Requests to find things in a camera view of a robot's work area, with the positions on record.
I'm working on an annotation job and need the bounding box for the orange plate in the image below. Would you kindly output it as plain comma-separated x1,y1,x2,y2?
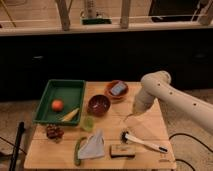
105,80,129,99

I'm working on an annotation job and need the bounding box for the brown pine cone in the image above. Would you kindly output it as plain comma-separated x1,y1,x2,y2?
46,125,64,140

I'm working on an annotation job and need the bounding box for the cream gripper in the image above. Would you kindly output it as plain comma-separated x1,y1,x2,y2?
132,100,149,115

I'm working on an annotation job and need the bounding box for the black floor cable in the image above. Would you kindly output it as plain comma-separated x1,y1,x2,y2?
169,132,213,171

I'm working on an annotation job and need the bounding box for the green plastic tray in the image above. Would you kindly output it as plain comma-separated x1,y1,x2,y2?
34,79,85,126

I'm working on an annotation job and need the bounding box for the green base stand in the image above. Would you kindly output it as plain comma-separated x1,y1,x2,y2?
82,18,112,25

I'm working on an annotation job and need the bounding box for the grey folded cloth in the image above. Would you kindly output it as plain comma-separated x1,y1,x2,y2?
78,130,105,159

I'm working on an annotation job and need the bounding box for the brown block eraser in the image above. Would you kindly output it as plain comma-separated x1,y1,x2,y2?
109,144,135,158

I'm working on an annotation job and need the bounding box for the blue sponge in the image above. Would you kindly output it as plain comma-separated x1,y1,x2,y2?
110,82,126,96

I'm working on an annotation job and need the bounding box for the orange tomato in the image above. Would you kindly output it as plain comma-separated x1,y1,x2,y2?
51,99,64,112

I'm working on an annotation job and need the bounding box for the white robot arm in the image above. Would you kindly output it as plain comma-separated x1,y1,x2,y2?
132,71,213,135

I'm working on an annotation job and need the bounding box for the yellow corn cob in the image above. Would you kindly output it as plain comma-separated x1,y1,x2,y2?
61,108,79,122

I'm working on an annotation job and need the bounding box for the black tripod leg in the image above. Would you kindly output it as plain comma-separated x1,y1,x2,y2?
9,122,25,171

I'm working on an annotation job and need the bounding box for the white handled brush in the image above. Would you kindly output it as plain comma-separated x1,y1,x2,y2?
121,131,168,153

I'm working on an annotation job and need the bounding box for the silver metal fork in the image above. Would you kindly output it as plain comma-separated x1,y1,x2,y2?
123,114,133,122

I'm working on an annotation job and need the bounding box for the dark brown bowl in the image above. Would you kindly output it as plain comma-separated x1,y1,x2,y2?
87,94,111,117

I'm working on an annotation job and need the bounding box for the green plastic cup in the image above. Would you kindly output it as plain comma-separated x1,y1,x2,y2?
82,116,94,132

